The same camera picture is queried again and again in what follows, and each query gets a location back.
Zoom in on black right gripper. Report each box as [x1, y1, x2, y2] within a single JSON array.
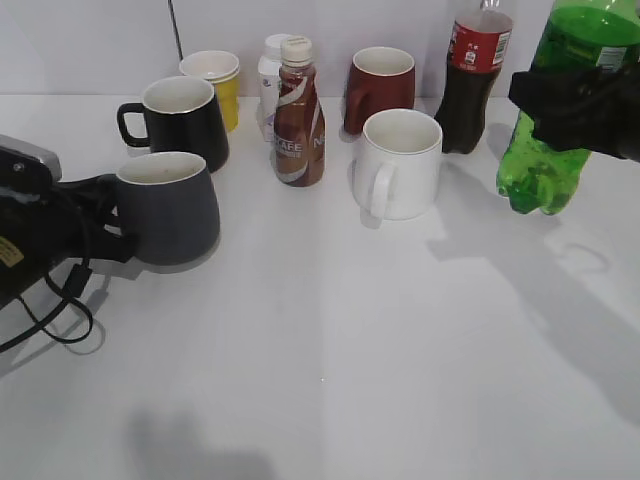
[[508, 63, 639, 163]]

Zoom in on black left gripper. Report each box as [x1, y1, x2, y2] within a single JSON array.
[[1, 135, 136, 306]]

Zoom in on green plastic soda bottle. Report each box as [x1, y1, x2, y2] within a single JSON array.
[[496, 1, 639, 215]]

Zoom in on dark grey ceramic mug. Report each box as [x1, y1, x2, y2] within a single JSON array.
[[115, 151, 221, 267]]

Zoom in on yellow paper cup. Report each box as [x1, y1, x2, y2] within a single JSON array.
[[179, 50, 240, 132]]

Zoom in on cola bottle red label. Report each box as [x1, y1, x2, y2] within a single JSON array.
[[435, 1, 514, 154]]

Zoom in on black ceramic mug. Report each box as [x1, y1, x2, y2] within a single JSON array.
[[116, 76, 230, 173]]

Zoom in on white ceramic mug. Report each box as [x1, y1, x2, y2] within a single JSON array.
[[353, 108, 443, 221]]

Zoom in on dark red ceramic mug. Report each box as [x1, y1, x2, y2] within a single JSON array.
[[343, 46, 415, 135]]

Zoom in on white milk drink bottle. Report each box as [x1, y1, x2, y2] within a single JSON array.
[[257, 33, 291, 143]]

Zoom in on brown Nescafe coffee bottle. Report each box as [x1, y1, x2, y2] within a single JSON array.
[[274, 35, 325, 188]]

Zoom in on black wall cable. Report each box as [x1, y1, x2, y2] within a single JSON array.
[[167, 0, 183, 64]]

